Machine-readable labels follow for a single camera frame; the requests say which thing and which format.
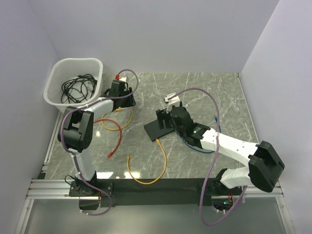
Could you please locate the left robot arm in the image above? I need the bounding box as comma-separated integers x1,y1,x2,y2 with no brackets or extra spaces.
58,77,136,196

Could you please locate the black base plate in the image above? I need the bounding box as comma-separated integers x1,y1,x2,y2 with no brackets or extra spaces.
69,177,244,210

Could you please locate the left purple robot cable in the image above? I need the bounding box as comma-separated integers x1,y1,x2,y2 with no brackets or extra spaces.
60,68,139,216

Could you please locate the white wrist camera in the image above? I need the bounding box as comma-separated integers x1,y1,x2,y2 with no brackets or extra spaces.
164,93,181,113
115,75,129,83

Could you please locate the white plastic basket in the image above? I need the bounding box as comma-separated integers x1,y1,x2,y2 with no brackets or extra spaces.
43,58,103,113

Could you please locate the red ethernet cable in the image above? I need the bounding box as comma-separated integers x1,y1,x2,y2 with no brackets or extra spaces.
93,118,122,159

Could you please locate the blue ethernet cable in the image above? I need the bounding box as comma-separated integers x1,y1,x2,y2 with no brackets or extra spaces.
176,116,221,154

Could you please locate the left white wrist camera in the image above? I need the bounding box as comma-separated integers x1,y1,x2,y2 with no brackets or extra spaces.
115,75,129,83

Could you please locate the yellow ethernet cable short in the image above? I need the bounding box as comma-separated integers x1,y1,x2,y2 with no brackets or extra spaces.
101,107,134,131

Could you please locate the yellow ethernet cable long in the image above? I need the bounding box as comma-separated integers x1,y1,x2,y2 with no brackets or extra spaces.
127,138,167,185

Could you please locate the aluminium rail frame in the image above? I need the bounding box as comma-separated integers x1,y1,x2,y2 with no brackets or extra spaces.
14,73,297,234

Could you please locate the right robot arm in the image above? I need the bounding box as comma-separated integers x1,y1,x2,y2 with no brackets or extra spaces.
156,107,285,195

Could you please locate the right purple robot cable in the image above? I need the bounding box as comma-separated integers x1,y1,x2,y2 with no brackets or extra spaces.
168,87,247,227

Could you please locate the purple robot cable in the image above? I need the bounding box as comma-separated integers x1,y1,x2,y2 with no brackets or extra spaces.
60,68,139,216
168,87,247,227

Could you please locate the black network switch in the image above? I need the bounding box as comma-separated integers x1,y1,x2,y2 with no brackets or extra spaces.
143,120,175,142

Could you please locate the black cable bundle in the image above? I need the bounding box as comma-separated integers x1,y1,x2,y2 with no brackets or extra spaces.
60,74,98,104

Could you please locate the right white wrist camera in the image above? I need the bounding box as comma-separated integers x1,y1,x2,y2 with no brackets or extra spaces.
164,93,181,113

